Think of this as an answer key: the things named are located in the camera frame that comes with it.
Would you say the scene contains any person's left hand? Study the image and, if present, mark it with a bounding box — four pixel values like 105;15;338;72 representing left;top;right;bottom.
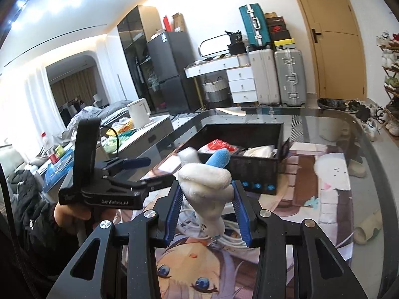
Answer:
55;206;116;235

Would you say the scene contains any black refrigerator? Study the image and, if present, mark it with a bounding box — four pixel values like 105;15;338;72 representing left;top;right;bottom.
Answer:
146;31;200;113

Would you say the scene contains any person's left forearm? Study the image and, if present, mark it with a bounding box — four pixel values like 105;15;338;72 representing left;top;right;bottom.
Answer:
6;204;94;289

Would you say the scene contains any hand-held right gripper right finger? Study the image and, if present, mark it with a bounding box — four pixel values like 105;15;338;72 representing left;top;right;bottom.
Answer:
232;180;370;299

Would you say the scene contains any blue plastic bag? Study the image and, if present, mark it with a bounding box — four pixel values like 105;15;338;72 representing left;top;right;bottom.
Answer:
44;156;74;191

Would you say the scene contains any black glass cabinet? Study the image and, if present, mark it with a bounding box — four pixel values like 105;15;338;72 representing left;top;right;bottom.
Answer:
117;5;163;113

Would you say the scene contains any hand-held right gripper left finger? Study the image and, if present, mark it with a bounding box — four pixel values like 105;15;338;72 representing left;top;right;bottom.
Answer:
47;182;185;299

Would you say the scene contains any yellow black shoe box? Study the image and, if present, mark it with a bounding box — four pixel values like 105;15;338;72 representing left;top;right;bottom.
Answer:
272;39;295;51

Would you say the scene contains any silver suitcase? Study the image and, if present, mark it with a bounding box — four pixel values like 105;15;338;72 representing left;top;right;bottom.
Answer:
274;49;307;107

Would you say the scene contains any white vanity dresser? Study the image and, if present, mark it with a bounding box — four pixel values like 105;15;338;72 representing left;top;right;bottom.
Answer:
184;54;259;105

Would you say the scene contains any woven laundry basket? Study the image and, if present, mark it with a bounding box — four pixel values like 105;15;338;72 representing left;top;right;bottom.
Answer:
203;76;230;102

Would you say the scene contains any black trash bag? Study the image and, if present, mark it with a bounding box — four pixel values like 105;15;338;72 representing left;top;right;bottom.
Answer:
317;98;348;113

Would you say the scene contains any dark jacket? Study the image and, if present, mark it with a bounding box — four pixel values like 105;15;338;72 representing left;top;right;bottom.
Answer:
6;169;51;219

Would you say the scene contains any brown cardboard box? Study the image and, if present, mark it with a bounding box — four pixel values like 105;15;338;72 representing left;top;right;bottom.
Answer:
172;13;186;32

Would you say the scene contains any red white packet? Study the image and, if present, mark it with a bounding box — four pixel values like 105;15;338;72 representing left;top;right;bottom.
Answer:
206;140;238;154

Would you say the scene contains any group of shoes on floor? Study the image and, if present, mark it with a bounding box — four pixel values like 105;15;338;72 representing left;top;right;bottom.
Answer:
347;100;391;141

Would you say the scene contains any black cardboard box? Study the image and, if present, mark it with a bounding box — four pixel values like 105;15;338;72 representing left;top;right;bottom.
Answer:
184;122;292;195

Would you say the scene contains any oval mirror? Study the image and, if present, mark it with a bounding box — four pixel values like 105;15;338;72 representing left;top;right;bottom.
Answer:
199;34;233;58

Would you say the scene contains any white cable bundle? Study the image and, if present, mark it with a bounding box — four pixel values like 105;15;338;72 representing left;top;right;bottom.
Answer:
176;204;247;247

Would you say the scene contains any printed cartoon mat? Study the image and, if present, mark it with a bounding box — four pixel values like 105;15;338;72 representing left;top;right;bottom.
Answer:
125;151;355;299

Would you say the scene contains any red-capped plastic bottle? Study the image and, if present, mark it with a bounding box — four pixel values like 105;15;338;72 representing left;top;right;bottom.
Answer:
41;132;59;164

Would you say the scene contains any white suitcase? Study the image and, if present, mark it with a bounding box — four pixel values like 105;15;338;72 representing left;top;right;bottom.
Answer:
248;48;281;106

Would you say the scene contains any white blue plush toy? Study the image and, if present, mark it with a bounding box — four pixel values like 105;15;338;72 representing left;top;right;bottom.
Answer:
178;149;233;241

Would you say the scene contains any beige slipper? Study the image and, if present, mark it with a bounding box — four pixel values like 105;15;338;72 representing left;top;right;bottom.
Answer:
353;210;383;245
347;158;367;179

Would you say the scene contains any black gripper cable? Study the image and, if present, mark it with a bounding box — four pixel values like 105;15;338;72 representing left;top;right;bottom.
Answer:
109;129;121;160

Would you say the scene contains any white curtain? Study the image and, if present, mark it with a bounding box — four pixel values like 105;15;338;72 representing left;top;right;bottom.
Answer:
0;62;63;150

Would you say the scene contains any tan wooden door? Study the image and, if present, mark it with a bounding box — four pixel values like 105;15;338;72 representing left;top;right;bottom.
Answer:
287;0;367;103

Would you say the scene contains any teal suitcase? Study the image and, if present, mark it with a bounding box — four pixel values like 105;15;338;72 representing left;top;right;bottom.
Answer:
239;4;272;49

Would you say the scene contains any bed with grey duvet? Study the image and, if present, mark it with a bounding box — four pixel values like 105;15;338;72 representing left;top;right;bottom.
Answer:
61;100;132;138

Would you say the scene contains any white electric kettle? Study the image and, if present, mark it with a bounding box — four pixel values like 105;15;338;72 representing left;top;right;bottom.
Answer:
127;98;152;129

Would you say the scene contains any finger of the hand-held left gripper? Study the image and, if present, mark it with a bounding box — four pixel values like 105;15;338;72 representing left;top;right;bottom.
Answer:
107;174;177;191
102;157;152;171

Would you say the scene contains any grey side table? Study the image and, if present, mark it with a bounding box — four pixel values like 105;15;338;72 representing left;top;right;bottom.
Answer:
100;114;174;163

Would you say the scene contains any pile of snack bags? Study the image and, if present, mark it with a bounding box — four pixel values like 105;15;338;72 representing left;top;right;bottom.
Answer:
106;118;138;146

